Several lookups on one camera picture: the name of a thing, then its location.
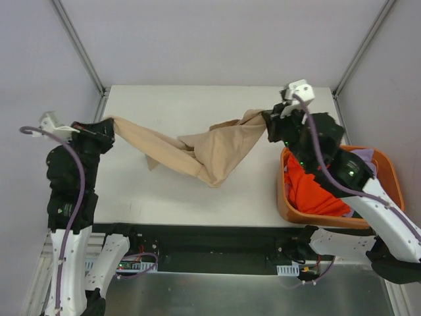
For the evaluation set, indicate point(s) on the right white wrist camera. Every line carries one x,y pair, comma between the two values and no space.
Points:
300,88

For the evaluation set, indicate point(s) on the right aluminium frame post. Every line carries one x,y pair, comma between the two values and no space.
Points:
364,46

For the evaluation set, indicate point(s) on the left aluminium frame post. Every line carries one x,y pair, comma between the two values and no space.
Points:
78,46

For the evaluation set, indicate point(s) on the orange t-shirt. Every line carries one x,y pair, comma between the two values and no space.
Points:
307,196

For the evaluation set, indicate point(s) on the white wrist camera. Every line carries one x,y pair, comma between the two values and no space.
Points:
300,88
50,123

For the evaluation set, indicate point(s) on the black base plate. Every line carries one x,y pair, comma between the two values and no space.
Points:
235,250

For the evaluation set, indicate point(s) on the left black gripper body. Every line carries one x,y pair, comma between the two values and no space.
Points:
99,130

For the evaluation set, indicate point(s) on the white cable duct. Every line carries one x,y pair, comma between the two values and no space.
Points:
128,267
288,270

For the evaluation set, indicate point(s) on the aluminium frame post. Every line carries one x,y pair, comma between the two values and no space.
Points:
364,46
78,46

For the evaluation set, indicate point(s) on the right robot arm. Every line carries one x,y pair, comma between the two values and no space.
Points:
393,251

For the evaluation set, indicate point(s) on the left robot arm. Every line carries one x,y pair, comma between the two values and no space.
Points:
72,171

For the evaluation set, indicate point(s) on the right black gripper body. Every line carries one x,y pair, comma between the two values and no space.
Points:
276,123

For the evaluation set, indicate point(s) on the left white cable duct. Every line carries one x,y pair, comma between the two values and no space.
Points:
128,267

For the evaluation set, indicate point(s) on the right white cable duct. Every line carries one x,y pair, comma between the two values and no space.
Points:
288,270

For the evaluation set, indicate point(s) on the beige t-shirt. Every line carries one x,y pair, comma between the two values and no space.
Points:
210,156

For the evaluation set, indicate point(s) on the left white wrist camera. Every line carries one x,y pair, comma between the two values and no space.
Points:
50,123

